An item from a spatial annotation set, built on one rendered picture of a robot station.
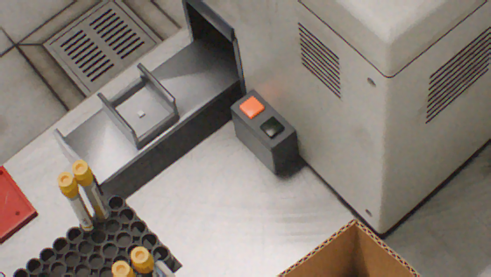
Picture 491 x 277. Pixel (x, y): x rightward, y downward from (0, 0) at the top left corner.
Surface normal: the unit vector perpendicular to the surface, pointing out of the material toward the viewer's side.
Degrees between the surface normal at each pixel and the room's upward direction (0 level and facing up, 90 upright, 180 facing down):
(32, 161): 0
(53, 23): 0
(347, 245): 89
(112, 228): 0
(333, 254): 87
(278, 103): 90
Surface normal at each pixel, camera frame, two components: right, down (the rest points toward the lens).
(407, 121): 0.63, 0.63
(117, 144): -0.10, -0.51
